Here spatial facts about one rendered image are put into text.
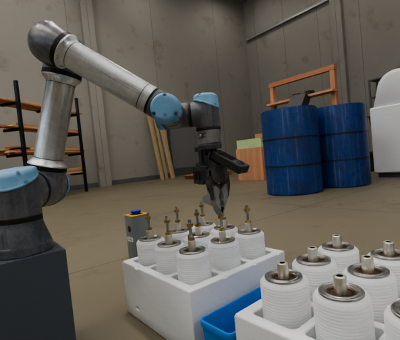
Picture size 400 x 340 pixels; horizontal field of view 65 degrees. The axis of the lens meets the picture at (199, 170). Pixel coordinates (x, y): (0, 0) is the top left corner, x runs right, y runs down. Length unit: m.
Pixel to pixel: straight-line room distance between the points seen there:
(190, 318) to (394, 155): 4.16
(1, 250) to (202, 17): 10.84
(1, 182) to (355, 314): 0.84
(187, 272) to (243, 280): 0.17
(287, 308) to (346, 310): 0.12
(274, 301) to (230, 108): 10.61
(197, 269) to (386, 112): 4.15
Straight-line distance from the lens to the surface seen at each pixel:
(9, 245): 0.95
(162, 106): 0.80
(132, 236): 1.24
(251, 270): 0.98
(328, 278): 0.76
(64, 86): 1.06
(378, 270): 0.74
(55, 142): 1.05
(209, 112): 0.93
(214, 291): 0.89
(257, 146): 5.63
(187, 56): 10.53
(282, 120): 3.50
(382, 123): 4.79
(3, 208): 0.95
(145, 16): 10.20
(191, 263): 0.87
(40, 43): 0.95
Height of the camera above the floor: 0.51
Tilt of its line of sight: 2 degrees down
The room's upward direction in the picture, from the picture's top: 6 degrees counter-clockwise
